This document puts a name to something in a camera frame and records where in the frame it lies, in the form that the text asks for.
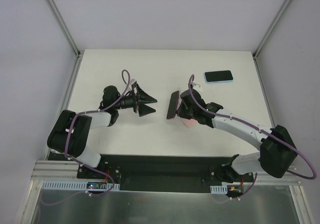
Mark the purple phone black screen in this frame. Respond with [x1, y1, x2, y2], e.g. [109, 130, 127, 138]
[166, 90, 180, 120]

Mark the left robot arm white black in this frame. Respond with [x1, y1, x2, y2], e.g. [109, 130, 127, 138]
[47, 81, 157, 179]

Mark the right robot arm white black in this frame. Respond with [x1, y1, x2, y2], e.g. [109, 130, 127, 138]
[176, 89, 297, 183]

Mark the pink phone case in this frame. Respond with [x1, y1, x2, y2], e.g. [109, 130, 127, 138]
[181, 118, 198, 128]

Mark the black phone in blue case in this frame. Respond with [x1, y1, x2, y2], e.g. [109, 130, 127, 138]
[204, 70, 234, 83]

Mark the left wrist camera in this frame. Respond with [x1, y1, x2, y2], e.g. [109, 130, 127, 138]
[129, 79, 137, 86]

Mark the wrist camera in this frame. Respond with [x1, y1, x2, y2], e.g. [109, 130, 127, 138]
[190, 82, 202, 89]
[129, 79, 137, 86]

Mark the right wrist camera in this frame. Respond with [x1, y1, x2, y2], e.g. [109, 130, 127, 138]
[190, 82, 202, 89]

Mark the left aluminium corner post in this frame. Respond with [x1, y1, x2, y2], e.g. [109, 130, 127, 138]
[37, 0, 85, 59]

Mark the aluminium corner post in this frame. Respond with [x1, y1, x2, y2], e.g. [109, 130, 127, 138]
[252, 0, 293, 60]
[37, 0, 85, 59]

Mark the right white cable duct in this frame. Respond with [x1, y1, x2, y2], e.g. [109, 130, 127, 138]
[210, 185, 228, 195]

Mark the white cable duct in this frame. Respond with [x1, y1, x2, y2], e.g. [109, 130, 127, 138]
[42, 181, 120, 192]
[210, 185, 228, 195]

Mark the left white cable duct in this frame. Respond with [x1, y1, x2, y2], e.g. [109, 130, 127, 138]
[42, 181, 120, 192]

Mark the right aluminium corner post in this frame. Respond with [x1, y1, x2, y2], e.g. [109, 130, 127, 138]
[252, 0, 293, 60]

